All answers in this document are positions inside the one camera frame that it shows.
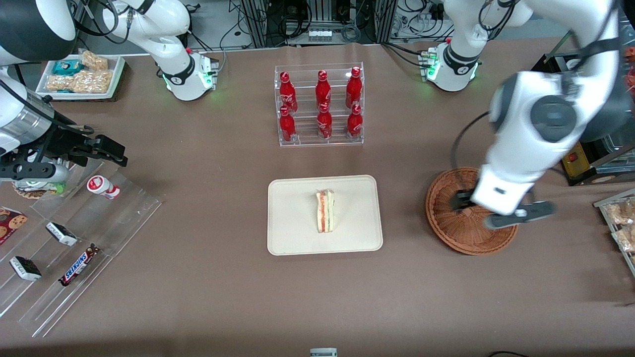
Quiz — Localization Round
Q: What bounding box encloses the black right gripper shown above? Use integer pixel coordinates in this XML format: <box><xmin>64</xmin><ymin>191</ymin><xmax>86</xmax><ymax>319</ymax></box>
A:
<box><xmin>35</xmin><ymin>125</ymin><xmax>128</xmax><ymax>167</ymax></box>

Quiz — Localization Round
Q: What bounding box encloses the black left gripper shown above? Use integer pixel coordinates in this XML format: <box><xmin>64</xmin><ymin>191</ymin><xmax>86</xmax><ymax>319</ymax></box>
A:
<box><xmin>449</xmin><ymin>190</ymin><xmax>478</xmax><ymax>213</ymax></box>

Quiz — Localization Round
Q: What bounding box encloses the triangular sandwich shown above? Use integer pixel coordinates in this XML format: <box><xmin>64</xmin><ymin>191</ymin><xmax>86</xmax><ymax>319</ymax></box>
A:
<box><xmin>316</xmin><ymin>189</ymin><xmax>336</xmax><ymax>234</ymax></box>

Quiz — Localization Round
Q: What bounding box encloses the brown wicker basket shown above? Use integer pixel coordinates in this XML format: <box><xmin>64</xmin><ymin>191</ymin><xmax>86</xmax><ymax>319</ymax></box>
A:
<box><xmin>425</xmin><ymin>167</ymin><xmax>520</xmax><ymax>256</ymax></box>

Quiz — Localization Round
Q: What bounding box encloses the white snack tray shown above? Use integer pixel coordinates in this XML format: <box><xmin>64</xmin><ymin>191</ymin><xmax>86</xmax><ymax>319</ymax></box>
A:
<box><xmin>36</xmin><ymin>54</ymin><xmax>126</xmax><ymax>101</ymax></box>

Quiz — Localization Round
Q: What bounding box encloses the metal tray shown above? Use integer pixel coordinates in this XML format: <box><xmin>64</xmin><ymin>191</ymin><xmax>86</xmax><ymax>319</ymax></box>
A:
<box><xmin>594</xmin><ymin>188</ymin><xmax>635</xmax><ymax>276</ymax></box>

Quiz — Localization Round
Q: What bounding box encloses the cream plastic tray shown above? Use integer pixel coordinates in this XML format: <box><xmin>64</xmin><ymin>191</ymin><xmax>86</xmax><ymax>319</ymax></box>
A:
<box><xmin>267</xmin><ymin>175</ymin><xmax>383</xmax><ymax>256</ymax></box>

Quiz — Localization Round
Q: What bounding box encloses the white red yogurt bottle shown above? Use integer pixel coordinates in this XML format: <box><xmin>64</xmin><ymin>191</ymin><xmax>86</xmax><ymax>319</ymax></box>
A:
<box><xmin>87</xmin><ymin>175</ymin><xmax>121</xmax><ymax>200</ymax></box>

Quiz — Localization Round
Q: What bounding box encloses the clear acrylic tiered display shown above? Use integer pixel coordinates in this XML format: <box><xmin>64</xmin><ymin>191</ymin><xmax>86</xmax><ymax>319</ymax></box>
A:
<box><xmin>0</xmin><ymin>159</ymin><xmax>163</xmax><ymax>339</ymax></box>

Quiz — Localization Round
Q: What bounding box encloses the peanut crisp snack bag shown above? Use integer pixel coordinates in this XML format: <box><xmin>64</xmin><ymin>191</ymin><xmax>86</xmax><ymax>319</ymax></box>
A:
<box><xmin>79</xmin><ymin>50</ymin><xmax>109</xmax><ymax>71</ymax></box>
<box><xmin>47</xmin><ymin>74</ymin><xmax>75</xmax><ymax>93</ymax></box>
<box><xmin>72</xmin><ymin>69</ymin><xmax>114</xmax><ymax>94</ymax></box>

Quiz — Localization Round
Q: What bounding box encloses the small wicker coaster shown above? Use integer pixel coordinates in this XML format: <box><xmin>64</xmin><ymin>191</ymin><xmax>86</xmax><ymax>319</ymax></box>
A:
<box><xmin>12</xmin><ymin>181</ymin><xmax>65</xmax><ymax>200</ymax></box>

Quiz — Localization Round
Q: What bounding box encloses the teal snack package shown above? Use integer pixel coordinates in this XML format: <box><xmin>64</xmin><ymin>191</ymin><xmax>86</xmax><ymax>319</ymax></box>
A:
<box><xmin>52</xmin><ymin>59</ymin><xmax>83</xmax><ymax>76</ymax></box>

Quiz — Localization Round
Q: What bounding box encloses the small black white box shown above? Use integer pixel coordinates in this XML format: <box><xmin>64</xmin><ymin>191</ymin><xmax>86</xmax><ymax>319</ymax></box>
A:
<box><xmin>9</xmin><ymin>256</ymin><xmax>42</xmax><ymax>282</ymax></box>
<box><xmin>46</xmin><ymin>222</ymin><xmax>78</xmax><ymax>247</ymax></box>

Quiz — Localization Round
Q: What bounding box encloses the snickers chocolate bar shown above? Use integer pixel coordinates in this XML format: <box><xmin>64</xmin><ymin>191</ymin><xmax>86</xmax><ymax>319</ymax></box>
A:
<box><xmin>59</xmin><ymin>244</ymin><xmax>101</xmax><ymax>287</ymax></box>

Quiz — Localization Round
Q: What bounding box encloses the chocolate chip cookie package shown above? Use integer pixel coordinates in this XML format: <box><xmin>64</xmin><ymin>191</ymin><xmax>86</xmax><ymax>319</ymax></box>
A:
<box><xmin>0</xmin><ymin>207</ymin><xmax>28</xmax><ymax>246</ymax></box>

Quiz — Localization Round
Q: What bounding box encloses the black machine with yellow panel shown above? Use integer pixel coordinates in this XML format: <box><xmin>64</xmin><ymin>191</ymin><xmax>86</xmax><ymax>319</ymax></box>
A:
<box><xmin>531</xmin><ymin>47</ymin><xmax>635</xmax><ymax>187</ymax></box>

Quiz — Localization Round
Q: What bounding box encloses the red cola bottle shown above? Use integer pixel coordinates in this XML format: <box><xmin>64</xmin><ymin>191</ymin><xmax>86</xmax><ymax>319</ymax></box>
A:
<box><xmin>317</xmin><ymin>103</ymin><xmax>333</xmax><ymax>140</ymax></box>
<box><xmin>346</xmin><ymin>66</ymin><xmax>363</xmax><ymax>109</ymax></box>
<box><xmin>316</xmin><ymin>70</ymin><xmax>332</xmax><ymax>111</ymax></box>
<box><xmin>347</xmin><ymin>104</ymin><xmax>363</xmax><ymax>138</ymax></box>
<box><xmin>279</xmin><ymin>106</ymin><xmax>297</xmax><ymax>143</ymax></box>
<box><xmin>279</xmin><ymin>71</ymin><xmax>298</xmax><ymax>114</ymax></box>

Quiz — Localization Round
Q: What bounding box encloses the clear acrylic bottle rack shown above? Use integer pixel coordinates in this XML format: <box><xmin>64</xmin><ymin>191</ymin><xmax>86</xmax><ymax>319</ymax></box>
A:
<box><xmin>274</xmin><ymin>62</ymin><xmax>365</xmax><ymax>147</ymax></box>

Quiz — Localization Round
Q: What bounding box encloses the clear bagged pastry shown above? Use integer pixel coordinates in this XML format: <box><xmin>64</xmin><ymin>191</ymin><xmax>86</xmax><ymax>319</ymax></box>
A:
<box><xmin>612</xmin><ymin>226</ymin><xmax>635</xmax><ymax>253</ymax></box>
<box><xmin>607</xmin><ymin>198</ymin><xmax>635</xmax><ymax>227</ymax></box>

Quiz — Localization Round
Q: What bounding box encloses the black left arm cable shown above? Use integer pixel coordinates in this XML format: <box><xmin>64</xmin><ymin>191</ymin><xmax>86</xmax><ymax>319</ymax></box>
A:
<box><xmin>450</xmin><ymin>111</ymin><xmax>493</xmax><ymax>172</ymax></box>

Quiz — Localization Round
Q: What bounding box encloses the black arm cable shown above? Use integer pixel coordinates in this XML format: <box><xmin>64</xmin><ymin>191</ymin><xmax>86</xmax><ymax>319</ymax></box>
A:
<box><xmin>450</xmin><ymin>111</ymin><xmax>493</xmax><ymax>172</ymax></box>
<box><xmin>0</xmin><ymin>79</ymin><xmax>95</xmax><ymax>135</ymax></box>

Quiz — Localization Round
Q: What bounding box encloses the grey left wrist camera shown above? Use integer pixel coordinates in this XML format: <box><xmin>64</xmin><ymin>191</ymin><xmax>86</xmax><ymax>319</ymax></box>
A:
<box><xmin>485</xmin><ymin>200</ymin><xmax>556</xmax><ymax>230</ymax></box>

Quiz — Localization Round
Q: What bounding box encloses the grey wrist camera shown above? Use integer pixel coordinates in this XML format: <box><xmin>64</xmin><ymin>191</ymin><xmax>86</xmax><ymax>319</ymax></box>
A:
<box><xmin>485</xmin><ymin>200</ymin><xmax>556</xmax><ymax>230</ymax></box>
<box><xmin>0</xmin><ymin>163</ymin><xmax>70</xmax><ymax>193</ymax></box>

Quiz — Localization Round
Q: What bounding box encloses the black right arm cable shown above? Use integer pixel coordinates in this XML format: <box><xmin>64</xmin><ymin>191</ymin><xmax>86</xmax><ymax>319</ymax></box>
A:
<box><xmin>0</xmin><ymin>79</ymin><xmax>95</xmax><ymax>135</ymax></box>

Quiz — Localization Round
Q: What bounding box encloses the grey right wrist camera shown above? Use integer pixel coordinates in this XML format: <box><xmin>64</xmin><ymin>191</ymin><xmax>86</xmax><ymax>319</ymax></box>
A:
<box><xmin>0</xmin><ymin>163</ymin><xmax>70</xmax><ymax>193</ymax></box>

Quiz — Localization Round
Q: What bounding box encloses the aluminium frame rack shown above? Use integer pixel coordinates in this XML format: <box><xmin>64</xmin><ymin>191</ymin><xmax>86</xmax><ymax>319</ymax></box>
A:
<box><xmin>241</xmin><ymin>0</ymin><xmax>397</xmax><ymax>48</ymax></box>

